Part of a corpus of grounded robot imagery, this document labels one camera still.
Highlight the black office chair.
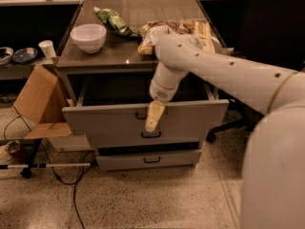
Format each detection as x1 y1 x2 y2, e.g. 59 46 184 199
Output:
205 0 305 144

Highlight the white box with print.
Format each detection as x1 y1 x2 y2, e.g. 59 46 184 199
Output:
48 135 92 152

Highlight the low grey shelf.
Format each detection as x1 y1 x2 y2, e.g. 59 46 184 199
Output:
0 57 58 80

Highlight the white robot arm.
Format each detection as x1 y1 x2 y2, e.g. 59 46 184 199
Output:
146 33 305 229

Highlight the brown yellow snack bag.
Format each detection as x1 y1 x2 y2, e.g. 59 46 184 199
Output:
137 19 215 54

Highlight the grey bottom drawer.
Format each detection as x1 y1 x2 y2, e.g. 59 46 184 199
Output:
96 150 201 171

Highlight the grey drawer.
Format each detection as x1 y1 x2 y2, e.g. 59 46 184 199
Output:
87 131 199 148
96 150 201 171
63 76 228 140

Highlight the white paper cup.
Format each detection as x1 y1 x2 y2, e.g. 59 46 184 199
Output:
38 40 56 59

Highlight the grey top drawer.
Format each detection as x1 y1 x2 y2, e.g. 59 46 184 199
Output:
63 76 228 140

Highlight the grey drawer cabinet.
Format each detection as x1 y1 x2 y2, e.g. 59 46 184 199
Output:
55 0 229 172

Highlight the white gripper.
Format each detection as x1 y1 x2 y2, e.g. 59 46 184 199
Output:
145 62 188 133

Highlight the open cardboard box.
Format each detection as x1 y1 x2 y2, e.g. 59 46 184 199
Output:
13 65 71 139

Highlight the black floor cable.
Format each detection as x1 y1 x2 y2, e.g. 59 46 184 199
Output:
0 93 96 229

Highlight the grey middle drawer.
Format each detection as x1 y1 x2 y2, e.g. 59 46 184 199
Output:
87 131 199 148

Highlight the green chip bag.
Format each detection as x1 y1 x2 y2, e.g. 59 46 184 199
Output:
93 7 140 37

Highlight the blue white bowl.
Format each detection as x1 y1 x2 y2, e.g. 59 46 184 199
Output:
0 47 13 65

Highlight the black white stand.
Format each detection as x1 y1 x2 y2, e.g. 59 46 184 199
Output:
0 139 94 178

